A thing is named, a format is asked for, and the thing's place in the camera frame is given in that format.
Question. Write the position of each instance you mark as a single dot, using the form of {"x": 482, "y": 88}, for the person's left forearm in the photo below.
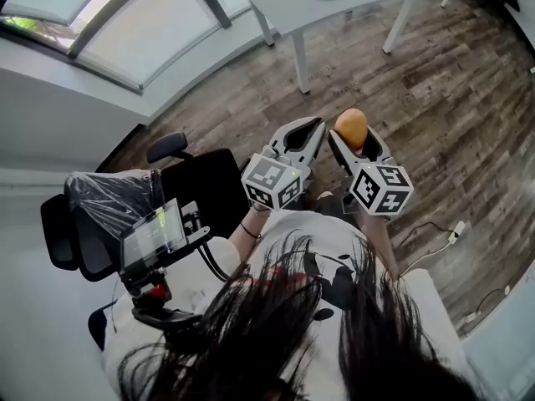
{"x": 246, "y": 240}

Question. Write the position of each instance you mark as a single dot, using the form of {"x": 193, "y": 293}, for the large white table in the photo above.
{"x": 359, "y": 2}

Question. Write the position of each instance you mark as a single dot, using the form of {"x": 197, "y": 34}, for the black framed window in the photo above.
{"x": 138, "y": 36}

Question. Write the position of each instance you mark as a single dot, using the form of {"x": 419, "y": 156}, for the red knob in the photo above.
{"x": 159, "y": 292}

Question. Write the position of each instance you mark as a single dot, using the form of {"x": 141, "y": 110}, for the small monitor screen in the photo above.
{"x": 152, "y": 236}

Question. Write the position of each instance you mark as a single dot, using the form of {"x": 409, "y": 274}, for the person's light shoe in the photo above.
{"x": 325, "y": 195}

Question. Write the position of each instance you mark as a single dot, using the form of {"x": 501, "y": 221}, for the white printed t-shirt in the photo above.
{"x": 292, "y": 234}

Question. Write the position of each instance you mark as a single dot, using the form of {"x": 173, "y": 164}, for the brown potato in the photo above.
{"x": 352, "y": 127}

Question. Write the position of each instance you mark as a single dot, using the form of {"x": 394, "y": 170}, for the clear plastic wrap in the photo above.
{"x": 108, "y": 194}

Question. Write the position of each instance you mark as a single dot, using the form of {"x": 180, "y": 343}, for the person's right forearm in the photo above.
{"x": 380, "y": 245}

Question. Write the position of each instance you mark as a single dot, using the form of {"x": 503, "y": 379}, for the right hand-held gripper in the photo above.
{"x": 384, "y": 190}

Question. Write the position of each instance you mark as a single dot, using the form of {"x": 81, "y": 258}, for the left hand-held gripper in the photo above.
{"x": 267, "y": 174}

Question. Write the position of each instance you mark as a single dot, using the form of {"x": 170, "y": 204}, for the person's black trousers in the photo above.
{"x": 330, "y": 211}

